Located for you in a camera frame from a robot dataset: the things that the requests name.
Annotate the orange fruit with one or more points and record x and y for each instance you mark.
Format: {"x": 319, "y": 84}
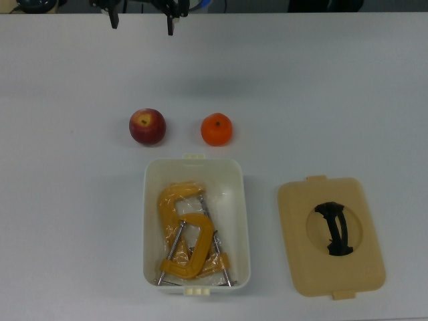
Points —
{"x": 216, "y": 132}

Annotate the tan plastic lid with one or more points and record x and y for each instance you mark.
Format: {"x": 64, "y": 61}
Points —
{"x": 297, "y": 234}

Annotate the small yellow C-clamp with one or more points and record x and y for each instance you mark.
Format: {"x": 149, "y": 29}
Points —
{"x": 200, "y": 240}

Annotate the white plastic container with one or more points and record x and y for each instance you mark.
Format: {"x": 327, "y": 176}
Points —
{"x": 234, "y": 187}

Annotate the red apple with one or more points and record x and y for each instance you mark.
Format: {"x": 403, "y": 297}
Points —
{"x": 147, "y": 128}

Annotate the large yellow C-clamp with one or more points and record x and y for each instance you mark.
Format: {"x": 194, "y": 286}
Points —
{"x": 167, "y": 200}

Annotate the black round background object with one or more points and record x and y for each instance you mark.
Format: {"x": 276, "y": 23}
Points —
{"x": 33, "y": 4}

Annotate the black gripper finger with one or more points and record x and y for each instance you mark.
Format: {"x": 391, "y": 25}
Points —
{"x": 170, "y": 25}
{"x": 114, "y": 20}

